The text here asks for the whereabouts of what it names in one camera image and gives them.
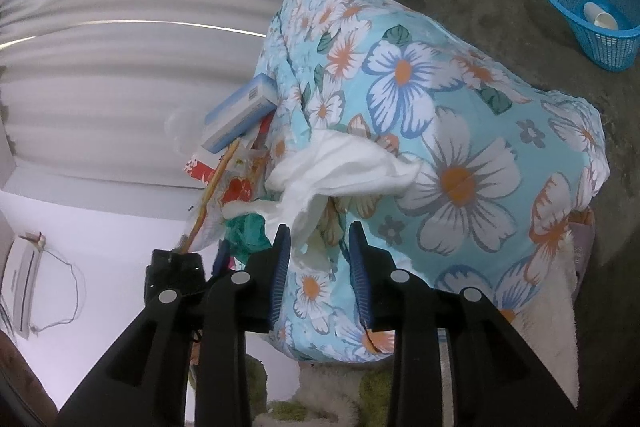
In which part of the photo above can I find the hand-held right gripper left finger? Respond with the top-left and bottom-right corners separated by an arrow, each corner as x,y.
56,223 -> 292,427

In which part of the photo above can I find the thin white cable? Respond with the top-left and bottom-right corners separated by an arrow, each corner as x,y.
30,242 -> 88,333

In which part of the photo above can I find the white tissue paper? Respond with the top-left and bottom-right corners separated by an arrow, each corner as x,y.
267,129 -> 423,270

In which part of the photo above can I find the green plastic bag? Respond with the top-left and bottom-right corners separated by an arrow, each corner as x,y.
225,213 -> 273,265

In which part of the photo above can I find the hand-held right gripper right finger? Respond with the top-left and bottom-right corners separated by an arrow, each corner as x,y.
347,221 -> 586,427

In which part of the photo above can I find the blue floral quilt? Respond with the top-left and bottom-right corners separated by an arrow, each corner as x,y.
252,0 -> 612,363

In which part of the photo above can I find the blue white cardboard box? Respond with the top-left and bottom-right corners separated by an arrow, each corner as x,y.
200,74 -> 278,154

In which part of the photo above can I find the white green fluffy blanket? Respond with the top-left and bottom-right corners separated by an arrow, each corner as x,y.
185,227 -> 581,427

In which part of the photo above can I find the brown wooden furniture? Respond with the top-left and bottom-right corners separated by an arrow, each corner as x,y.
0,327 -> 58,427

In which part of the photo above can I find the white air conditioner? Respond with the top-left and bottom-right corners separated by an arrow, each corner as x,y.
0,232 -> 47,340

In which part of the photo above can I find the orange stick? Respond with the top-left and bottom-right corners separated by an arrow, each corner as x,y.
175,141 -> 242,254

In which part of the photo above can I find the printed clear plastic bag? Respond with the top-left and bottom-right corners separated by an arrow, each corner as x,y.
200,147 -> 273,238

